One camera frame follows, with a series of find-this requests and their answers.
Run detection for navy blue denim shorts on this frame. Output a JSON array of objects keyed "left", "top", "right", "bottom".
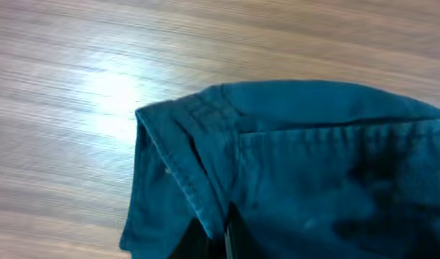
[{"left": 120, "top": 81, "right": 440, "bottom": 258}]

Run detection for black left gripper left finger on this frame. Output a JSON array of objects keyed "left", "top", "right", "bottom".
[{"left": 168, "top": 218, "right": 225, "bottom": 259}]

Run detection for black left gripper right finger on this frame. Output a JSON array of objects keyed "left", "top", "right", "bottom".
[{"left": 225, "top": 203, "right": 266, "bottom": 259}]

